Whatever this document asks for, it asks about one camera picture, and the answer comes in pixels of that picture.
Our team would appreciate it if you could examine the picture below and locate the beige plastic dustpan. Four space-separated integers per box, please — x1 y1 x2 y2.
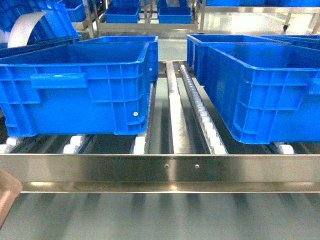
0 169 23 228

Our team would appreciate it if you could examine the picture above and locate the blue bin rear left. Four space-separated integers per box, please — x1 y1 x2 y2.
81 35 159 82

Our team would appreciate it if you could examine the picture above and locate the blue bin front left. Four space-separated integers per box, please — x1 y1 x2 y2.
0 43 150 137

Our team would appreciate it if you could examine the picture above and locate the blue bin rear right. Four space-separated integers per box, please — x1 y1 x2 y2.
186 34 286 85

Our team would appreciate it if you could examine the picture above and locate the blue bin far centre right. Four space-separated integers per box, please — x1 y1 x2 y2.
157 0 192 24

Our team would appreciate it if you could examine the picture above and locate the blue bin front right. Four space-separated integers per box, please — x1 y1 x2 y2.
204 43 320 145

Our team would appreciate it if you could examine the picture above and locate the blue bin far centre left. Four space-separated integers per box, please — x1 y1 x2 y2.
104 0 141 24

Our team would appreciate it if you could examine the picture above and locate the blue tilted bin left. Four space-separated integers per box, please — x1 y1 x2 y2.
0 0 81 58

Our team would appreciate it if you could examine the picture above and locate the white curved sheet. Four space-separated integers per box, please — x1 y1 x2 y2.
7 11 47 48

